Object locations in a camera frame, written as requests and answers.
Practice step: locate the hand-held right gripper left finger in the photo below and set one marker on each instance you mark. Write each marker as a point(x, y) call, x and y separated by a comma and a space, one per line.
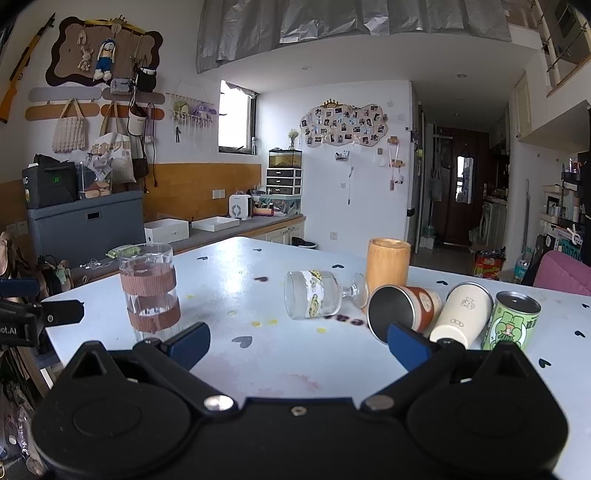
point(188, 344)

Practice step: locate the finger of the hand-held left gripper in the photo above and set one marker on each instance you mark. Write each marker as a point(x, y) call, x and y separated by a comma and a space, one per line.
point(21, 287)
point(62, 312)

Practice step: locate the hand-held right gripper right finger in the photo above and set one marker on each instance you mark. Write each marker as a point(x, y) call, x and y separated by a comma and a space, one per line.
point(407, 345)

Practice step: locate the small brown shoulder bag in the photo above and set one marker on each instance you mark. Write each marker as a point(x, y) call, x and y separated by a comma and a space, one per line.
point(140, 167)

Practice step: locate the orange steel cup dark inside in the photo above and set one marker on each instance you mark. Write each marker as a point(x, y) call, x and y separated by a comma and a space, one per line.
point(401, 307)

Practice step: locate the white tumbler cup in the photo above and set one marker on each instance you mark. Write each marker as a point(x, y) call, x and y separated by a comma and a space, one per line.
point(464, 314)

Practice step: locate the clear glass cup brown sleeves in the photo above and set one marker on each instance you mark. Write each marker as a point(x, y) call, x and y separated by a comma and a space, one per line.
point(148, 290)

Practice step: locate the bamboo wooden cup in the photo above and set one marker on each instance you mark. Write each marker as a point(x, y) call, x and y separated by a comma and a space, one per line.
point(388, 272)

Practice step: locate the stemmed glass cup yellow print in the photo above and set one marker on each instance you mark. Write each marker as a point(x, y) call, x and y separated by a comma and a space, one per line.
point(318, 293)

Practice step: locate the green printed can cup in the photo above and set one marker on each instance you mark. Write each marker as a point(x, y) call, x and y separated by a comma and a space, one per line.
point(510, 323)

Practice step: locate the green packet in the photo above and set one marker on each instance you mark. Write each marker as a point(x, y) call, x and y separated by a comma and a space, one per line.
point(123, 251)

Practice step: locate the grey storage box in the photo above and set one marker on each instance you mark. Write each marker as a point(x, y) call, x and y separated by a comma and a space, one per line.
point(87, 226)

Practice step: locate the black cooler bag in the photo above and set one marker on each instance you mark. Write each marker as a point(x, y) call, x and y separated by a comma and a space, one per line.
point(48, 181)

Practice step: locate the red package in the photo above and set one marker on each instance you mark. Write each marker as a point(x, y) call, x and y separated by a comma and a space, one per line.
point(489, 267)

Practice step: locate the white tray box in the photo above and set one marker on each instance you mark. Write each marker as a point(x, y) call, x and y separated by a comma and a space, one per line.
point(167, 229)

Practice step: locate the white flat tray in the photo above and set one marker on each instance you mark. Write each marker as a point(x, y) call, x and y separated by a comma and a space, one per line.
point(215, 223)

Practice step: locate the plastic water bottle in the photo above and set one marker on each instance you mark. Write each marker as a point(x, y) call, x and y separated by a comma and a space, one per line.
point(521, 270)

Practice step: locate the counter cabinet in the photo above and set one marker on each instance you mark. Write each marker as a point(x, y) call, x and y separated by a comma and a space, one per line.
point(277, 230)

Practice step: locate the black trash bin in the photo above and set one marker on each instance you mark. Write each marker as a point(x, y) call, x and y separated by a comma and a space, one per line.
point(304, 243)

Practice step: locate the white small appliance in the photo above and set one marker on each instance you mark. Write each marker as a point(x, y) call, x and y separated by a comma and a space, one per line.
point(240, 206)

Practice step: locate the printed canvas tote bag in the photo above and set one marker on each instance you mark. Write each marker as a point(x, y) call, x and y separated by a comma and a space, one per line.
point(115, 154)

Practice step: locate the cream knitted tote bag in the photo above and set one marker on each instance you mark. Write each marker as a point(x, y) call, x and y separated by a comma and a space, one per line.
point(69, 131)

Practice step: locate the dark wooden door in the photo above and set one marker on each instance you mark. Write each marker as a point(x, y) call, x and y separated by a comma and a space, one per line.
point(461, 184)

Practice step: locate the pink chair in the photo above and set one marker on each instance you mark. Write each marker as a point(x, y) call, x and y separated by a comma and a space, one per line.
point(564, 273)

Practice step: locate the white drawer unit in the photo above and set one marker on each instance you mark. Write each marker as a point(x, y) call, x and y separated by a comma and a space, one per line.
point(284, 181)

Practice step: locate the white bucket bag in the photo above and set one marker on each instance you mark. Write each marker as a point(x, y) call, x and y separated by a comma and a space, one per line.
point(137, 123)

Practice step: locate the storage shelf rack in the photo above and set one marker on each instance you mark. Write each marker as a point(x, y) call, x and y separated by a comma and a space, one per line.
point(561, 207)

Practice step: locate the glass fish tank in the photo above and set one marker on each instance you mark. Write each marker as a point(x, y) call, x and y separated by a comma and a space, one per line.
point(285, 159)

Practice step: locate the toy rifle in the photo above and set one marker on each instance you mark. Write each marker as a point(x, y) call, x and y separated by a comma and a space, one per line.
point(23, 69)

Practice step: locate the window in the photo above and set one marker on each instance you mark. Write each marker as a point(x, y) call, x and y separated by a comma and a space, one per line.
point(236, 119)

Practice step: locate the flower vase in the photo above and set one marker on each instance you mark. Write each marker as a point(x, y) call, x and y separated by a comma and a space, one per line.
point(292, 137)

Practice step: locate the small beige plush bunny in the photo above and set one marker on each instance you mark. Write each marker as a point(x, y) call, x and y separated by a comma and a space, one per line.
point(85, 59)

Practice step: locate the black hanging bag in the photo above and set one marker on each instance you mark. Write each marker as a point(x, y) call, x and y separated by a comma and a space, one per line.
point(147, 79)

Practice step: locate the blue plush rabbit doll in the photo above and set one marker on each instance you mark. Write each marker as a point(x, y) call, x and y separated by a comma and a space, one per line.
point(105, 57)

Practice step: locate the silver curtain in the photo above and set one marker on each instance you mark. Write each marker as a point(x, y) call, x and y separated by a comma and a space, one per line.
point(351, 27)

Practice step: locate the orange wall hook rail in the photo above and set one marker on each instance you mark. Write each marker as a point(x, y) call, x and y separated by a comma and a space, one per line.
point(41, 113)

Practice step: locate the grey wall hook rail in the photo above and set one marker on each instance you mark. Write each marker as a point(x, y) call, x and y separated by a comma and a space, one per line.
point(62, 94)

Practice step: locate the photo collage wall board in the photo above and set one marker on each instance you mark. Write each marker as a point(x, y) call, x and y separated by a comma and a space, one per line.
point(344, 125)

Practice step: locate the white macrame wall hanging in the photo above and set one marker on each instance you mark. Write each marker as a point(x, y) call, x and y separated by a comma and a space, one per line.
point(191, 113)

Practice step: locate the brown wall peg board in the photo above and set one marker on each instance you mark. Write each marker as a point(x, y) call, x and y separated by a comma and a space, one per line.
point(74, 46)

